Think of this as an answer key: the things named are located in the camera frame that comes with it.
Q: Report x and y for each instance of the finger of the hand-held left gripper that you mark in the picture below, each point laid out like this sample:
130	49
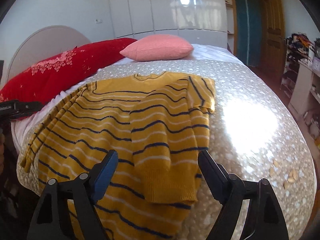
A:
27	107

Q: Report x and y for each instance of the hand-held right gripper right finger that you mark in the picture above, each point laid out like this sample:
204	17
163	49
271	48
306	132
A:
212	177

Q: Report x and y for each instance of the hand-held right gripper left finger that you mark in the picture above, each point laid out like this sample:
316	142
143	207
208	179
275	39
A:
106	177

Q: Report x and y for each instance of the yellow striped sweater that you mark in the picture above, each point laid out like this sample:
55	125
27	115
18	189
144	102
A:
100	120

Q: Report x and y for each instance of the red patterned pillow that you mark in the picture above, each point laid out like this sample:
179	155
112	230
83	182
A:
62	72

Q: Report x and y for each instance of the white rounded headboard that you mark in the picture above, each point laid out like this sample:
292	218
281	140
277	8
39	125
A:
45	40

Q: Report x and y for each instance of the scattered nut shells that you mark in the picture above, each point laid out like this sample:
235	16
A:
291	174

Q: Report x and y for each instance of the beige dotted blanket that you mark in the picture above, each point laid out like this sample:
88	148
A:
250	85

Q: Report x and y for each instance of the white bed sheet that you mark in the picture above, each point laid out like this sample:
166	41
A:
212	52

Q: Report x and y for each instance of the white shelf unit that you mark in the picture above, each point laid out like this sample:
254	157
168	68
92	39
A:
302	85

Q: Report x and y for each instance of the pink ribbed pillow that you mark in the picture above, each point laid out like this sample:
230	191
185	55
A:
157	47

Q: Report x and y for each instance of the teal door curtain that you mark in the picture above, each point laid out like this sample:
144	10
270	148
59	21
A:
247	27

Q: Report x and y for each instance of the wooden door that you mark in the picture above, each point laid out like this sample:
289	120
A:
273	30

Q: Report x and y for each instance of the pile of colourful clutter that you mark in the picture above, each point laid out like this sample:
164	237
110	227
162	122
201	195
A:
298	42

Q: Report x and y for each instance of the white glossy wardrobe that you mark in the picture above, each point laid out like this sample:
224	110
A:
162	5

